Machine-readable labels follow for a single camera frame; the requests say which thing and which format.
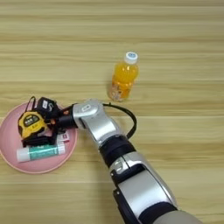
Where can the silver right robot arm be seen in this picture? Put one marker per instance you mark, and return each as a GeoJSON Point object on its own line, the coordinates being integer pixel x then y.
{"type": "Point", "coordinates": [140, 186]}

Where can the orange juice bottle white cap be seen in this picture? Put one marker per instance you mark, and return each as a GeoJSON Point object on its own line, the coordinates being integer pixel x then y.
{"type": "Point", "coordinates": [124, 77]}

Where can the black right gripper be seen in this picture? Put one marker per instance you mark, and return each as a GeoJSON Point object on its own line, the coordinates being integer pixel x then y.
{"type": "Point", "coordinates": [65, 118]}

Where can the pink round plate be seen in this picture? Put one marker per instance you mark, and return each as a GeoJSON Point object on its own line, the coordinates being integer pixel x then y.
{"type": "Point", "coordinates": [8, 145]}

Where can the yellow black tape measure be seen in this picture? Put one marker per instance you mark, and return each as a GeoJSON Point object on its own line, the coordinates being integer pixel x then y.
{"type": "Point", "coordinates": [30, 124]}

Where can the small pink white card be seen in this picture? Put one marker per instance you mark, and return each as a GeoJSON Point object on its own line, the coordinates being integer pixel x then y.
{"type": "Point", "coordinates": [64, 137]}

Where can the white green glue stick tube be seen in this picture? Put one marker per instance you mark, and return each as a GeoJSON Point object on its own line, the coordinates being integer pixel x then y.
{"type": "Point", "coordinates": [40, 151]}

